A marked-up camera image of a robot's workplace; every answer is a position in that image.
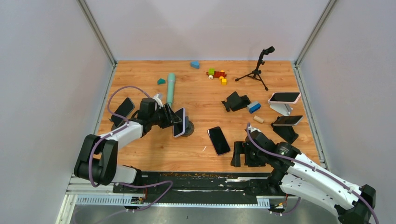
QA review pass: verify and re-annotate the phone with pink-edged black case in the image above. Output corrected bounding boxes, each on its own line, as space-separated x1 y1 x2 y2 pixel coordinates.
207 126 231 155

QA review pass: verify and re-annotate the small wooden cylinder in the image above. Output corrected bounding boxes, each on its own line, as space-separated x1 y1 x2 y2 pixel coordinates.
253 116 264 124

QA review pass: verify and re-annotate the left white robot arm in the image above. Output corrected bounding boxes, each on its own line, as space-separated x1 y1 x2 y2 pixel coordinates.
74 98 186 193

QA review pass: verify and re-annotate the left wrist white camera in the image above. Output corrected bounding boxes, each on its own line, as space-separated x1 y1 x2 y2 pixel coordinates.
153 93 163 108

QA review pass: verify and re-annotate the blue and grey eraser block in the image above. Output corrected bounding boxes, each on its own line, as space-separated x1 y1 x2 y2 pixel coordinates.
247 101 261 114

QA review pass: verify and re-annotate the teal toy microphone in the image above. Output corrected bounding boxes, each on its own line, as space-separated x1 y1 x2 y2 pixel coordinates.
166 73 176 107

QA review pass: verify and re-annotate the phone with white edge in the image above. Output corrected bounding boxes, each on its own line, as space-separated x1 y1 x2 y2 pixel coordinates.
272 115 303 126

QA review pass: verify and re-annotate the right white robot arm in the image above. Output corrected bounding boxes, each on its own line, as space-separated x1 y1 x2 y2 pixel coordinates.
231 127 379 224

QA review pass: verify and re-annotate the colourful toy brick car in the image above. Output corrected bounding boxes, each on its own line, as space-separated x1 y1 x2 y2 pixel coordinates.
206 68 227 80

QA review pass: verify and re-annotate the phone with lavender case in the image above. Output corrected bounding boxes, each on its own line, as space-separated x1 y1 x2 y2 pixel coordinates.
173 108 186 138

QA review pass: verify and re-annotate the black mini tripod stand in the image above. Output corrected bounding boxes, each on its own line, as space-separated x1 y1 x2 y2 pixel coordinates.
235 46 275 91

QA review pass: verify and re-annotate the black clamp phone holder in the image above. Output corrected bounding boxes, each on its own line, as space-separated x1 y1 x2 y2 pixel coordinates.
221 91 251 112

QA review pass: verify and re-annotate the white phone stand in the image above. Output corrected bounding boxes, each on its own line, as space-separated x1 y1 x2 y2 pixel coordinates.
269 104 293 116

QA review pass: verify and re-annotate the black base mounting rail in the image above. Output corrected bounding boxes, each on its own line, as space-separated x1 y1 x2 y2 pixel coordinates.
66 171 297 209

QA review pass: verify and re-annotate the phone with pink case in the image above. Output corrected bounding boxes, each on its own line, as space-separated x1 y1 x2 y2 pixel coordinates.
268 92 301 104

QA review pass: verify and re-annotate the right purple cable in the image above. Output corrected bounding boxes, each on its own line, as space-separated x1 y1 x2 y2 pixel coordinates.
246 122 380 224

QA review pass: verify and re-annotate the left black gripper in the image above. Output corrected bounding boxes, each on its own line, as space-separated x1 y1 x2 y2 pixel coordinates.
150 103 183 129

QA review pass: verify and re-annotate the blue triangular block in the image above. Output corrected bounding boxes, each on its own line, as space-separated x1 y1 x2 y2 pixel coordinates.
190 61 200 69

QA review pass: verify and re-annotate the dark teal small block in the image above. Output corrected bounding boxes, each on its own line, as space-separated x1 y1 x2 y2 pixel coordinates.
157 78 166 85

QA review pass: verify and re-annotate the round black phone stand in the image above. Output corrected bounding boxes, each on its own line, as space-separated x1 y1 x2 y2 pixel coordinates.
182 116 195 137

